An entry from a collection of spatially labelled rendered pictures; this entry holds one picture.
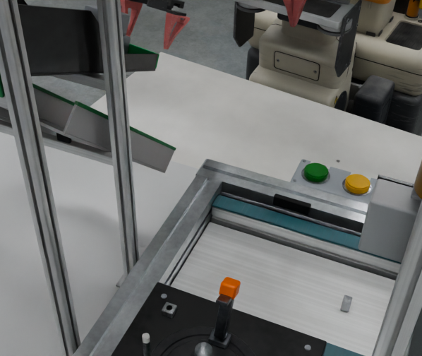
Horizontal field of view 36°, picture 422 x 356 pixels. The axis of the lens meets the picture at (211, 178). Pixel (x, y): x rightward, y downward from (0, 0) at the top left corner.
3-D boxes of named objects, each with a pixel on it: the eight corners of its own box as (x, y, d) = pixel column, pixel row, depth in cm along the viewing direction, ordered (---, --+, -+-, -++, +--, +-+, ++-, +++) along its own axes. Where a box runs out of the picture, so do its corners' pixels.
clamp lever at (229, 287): (215, 328, 79) (226, 275, 76) (230, 334, 78) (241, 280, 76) (205, 343, 76) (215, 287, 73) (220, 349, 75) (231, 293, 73)
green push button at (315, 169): (306, 168, 110) (308, 159, 109) (329, 174, 109) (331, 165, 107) (300, 182, 107) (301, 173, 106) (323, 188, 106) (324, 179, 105)
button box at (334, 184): (297, 184, 115) (301, 156, 111) (416, 217, 109) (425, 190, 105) (285, 208, 110) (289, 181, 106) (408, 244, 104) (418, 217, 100)
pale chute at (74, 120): (101, 145, 108) (112, 120, 108) (165, 173, 103) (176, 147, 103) (-14, 100, 82) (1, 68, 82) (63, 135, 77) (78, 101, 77)
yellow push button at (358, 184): (346, 179, 108) (348, 170, 107) (370, 186, 107) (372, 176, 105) (341, 193, 105) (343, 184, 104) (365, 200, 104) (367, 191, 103)
